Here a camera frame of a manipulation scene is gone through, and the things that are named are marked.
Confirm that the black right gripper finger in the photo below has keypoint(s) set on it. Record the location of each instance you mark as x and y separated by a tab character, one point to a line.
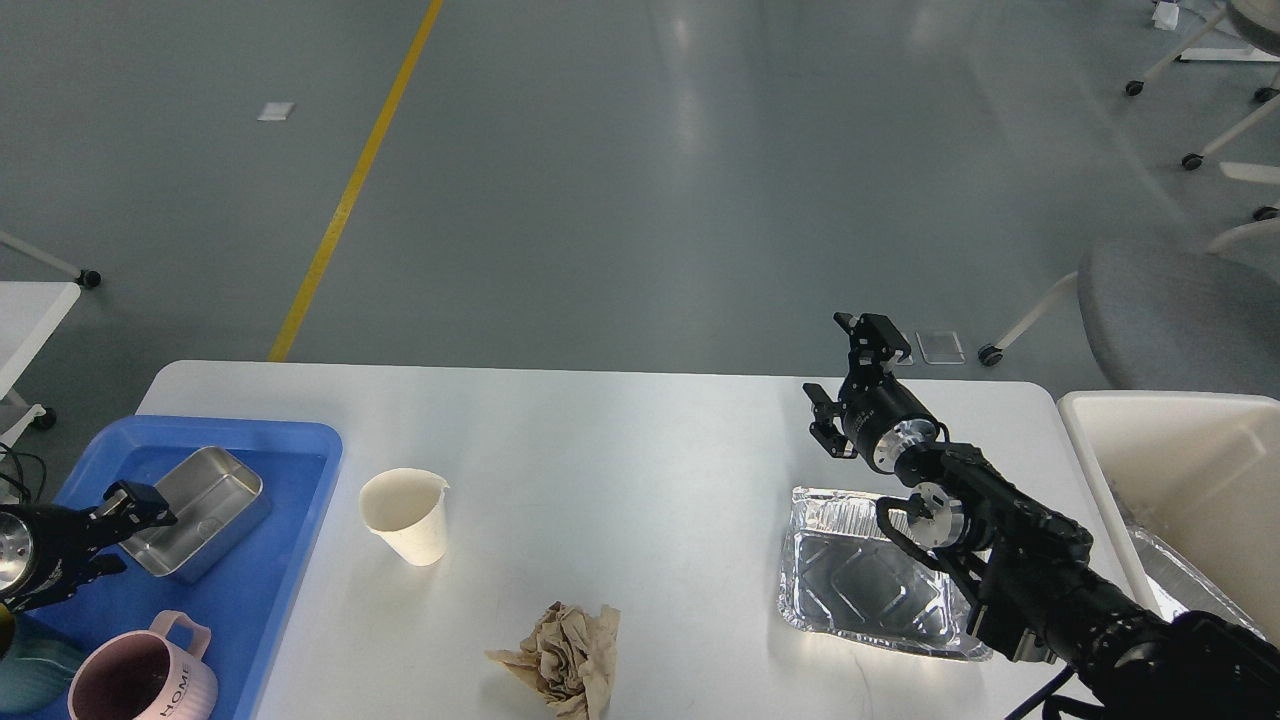
824	427
870	355

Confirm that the white side table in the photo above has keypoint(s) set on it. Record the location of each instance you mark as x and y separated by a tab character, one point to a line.
30	312

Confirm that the steel square tray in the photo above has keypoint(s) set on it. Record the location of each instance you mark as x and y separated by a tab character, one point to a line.
217	500

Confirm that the crumpled brown paper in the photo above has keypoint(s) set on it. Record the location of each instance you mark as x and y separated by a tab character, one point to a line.
569	659

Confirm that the aluminium foil tray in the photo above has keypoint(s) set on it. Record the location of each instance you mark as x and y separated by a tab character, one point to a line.
841	575

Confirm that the pink mug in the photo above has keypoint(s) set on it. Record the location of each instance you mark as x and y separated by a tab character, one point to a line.
153	673

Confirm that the foil tray in bin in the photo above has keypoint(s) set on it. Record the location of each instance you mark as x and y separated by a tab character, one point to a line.
1178	586

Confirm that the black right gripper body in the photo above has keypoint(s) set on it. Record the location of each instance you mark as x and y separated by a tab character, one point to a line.
885	420

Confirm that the blue plastic tray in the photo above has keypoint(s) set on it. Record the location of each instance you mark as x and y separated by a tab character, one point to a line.
246	597

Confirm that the white paper cup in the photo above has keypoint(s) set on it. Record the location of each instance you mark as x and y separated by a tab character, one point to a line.
406	508

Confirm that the white chair left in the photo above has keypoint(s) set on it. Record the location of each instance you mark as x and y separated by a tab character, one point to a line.
84	277

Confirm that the teal mug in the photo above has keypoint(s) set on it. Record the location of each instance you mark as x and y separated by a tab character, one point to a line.
38	664

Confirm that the grey office chair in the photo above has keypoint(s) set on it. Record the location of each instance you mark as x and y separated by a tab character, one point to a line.
1159	318

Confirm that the white floor tag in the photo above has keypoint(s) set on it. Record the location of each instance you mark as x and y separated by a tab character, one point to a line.
276	111

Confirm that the beige plastic bin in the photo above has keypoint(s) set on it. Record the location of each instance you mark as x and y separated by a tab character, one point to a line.
1197	469

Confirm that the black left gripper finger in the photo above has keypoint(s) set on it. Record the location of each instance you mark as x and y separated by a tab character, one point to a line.
85	575
126	508

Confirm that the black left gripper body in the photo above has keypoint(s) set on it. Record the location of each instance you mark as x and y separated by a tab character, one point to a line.
33	567

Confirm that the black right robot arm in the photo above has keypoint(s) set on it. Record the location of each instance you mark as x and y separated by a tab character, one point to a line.
1024	568

